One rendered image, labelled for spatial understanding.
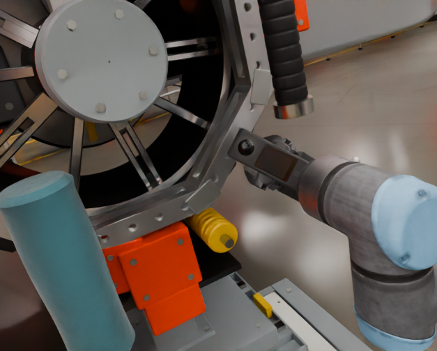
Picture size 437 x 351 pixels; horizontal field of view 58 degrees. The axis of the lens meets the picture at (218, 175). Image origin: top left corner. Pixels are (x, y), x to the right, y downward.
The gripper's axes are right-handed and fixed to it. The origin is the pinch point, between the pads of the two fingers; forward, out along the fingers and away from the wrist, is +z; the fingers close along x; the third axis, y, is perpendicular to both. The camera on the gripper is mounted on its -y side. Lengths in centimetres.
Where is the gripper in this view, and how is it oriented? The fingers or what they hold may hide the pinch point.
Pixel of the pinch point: (244, 152)
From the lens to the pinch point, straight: 71.5
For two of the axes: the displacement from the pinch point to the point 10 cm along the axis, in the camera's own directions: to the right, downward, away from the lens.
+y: 7.9, 4.0, 4.7
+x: 4.6, -8.9, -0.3
